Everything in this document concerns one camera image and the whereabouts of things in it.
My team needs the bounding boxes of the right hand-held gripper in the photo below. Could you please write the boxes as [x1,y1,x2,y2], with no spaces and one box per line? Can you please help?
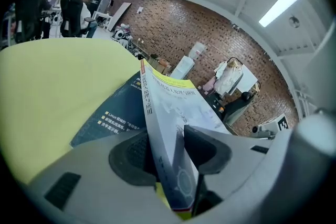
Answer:
[250,113,290,140]

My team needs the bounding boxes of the dark blue book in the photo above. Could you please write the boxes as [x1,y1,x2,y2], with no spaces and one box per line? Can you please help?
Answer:
[69,77,148,148]

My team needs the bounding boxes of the yellow-green tablecloth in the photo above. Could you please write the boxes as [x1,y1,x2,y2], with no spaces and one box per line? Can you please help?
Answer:
[0,38,142,186]

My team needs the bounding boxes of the white leaning board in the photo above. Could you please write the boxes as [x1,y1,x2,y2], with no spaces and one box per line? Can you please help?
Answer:
[107,2,132,33]

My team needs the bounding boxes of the clothes rack with garments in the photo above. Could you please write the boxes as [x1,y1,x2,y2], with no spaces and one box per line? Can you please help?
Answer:
[213,57,261,99]

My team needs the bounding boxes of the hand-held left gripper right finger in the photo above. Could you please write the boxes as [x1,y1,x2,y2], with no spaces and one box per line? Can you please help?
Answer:
[183,124,274,200]

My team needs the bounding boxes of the white water dispenser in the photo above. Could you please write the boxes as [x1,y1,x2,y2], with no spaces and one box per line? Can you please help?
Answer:
[170,41,208,82]

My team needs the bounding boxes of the white yellow-trimmed book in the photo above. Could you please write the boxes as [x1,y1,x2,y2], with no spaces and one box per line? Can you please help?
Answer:
[140,59,232,221]

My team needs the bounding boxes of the cardboard boxes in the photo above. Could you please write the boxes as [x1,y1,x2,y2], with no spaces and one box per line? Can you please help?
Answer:
[148,53,173,76]

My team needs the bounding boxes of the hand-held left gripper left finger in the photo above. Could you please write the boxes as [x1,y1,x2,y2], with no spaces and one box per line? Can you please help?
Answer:
[26,127,184,224]

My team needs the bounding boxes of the white robot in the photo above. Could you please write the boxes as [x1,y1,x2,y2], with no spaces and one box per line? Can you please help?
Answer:
[112,23,134,48]

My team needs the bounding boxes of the long ceiling light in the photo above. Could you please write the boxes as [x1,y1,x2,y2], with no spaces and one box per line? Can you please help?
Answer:
[258,0,303,28]

